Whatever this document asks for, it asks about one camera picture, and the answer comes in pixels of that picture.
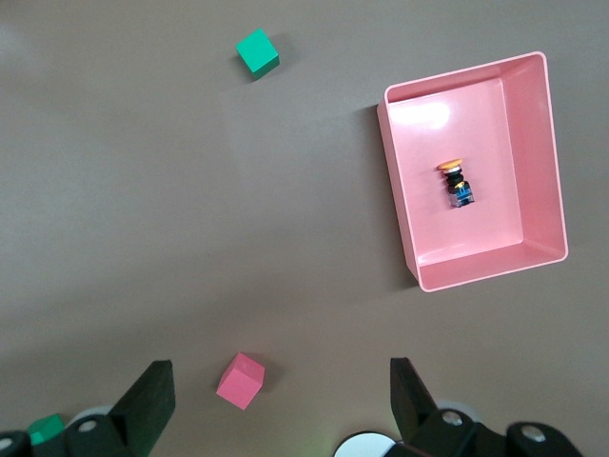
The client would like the pink cube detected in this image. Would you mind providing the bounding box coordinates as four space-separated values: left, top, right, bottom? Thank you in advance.
215 351 265 410

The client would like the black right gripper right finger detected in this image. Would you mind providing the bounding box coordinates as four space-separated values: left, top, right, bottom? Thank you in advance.
387 357 584 457

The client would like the brown table cover mat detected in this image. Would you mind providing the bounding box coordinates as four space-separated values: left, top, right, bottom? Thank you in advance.
0 0 609 457

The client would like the orange mushroom push button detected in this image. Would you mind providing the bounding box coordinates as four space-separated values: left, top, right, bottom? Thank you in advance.
436 157 476 209

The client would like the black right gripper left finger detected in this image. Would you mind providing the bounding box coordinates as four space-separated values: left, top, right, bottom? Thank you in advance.
0 360 176 457

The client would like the pink plastic bin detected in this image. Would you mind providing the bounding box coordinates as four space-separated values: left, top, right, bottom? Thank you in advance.
377 50 570 293

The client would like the green cube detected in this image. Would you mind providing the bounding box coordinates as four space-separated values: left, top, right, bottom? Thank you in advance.
27 412 67 447
235 27 281 81

